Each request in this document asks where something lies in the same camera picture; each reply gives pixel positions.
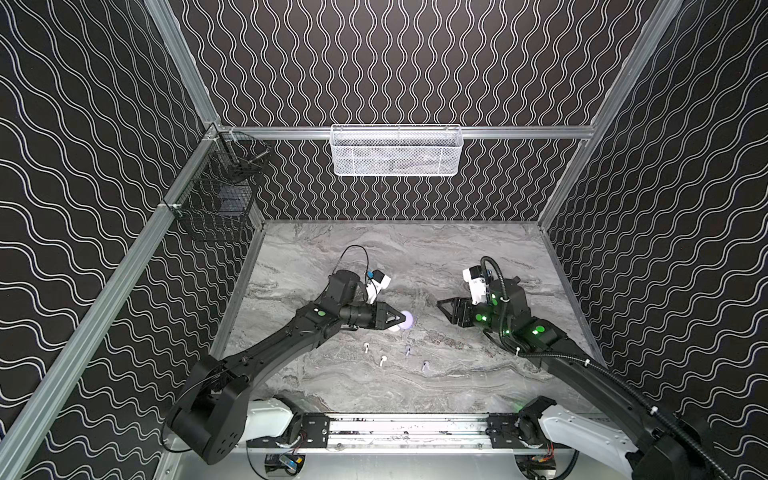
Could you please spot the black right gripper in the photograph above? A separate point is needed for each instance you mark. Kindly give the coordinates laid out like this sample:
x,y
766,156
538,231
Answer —
x,y
469,310

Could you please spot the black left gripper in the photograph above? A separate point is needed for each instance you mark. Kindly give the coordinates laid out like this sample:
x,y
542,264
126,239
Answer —
x,y
374,315

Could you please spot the purple earbud charging case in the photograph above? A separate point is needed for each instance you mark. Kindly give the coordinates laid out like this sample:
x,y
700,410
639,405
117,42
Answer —
x,y
408,321

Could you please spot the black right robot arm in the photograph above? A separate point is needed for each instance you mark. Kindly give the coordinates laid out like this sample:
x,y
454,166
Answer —
x,y
640,440

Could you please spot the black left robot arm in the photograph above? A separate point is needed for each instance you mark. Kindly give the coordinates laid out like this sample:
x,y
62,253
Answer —
x,y
210,415

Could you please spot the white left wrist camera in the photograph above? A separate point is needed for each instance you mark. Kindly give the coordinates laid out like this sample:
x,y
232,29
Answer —
x,y
375,282

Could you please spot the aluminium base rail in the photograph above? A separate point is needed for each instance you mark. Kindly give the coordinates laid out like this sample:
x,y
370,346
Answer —
x,y
403,433

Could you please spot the white wire mesh basket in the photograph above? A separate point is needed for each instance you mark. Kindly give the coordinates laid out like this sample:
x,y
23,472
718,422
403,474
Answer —
x,y
425,155

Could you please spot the aluminium frame back bar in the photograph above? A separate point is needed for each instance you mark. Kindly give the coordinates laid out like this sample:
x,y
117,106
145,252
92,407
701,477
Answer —
x,y
373,131

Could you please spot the black wire basket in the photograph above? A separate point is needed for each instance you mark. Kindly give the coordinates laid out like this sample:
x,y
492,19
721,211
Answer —
x,y
215,208

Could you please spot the aluminium frame post right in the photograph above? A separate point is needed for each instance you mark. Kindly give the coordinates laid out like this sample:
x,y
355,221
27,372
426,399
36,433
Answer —
x,y
646,43

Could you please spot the aluminium frame post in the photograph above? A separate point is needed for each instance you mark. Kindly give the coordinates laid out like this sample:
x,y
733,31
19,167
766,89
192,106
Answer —
x,y
646,43
103,124

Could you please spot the aluminium frame post left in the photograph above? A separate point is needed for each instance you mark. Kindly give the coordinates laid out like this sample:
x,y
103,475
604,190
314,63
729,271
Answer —
x,y
103,124

